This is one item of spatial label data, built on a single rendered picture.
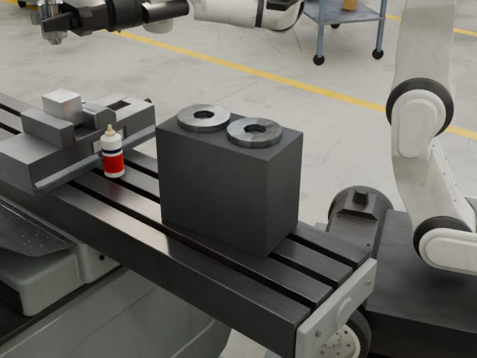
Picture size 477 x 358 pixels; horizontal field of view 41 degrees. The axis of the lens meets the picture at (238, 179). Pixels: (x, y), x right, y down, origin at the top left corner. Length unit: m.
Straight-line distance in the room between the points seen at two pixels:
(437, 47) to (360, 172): 1.90
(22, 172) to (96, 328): 0.38
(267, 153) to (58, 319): 0.58
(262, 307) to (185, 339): 0.77
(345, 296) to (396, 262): 0.68
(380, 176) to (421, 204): 1.67
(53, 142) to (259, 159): 0.49
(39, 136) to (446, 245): 0.94
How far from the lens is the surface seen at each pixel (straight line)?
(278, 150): 0.99
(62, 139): 1.28
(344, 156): 3.37
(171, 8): 1.31
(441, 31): 1.39
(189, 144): 1.03
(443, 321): 1.56
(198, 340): 1.76
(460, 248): 1.56
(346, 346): 1.57
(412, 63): 1.41
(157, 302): 1.55
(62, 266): 1.28
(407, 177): 1.52
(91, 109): 1.34
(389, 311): 1.55
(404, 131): 1.42
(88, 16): 1.24
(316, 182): 3.11
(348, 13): 4.72
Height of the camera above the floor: 1.58
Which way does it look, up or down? 31 degrees down
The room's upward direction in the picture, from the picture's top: straight up
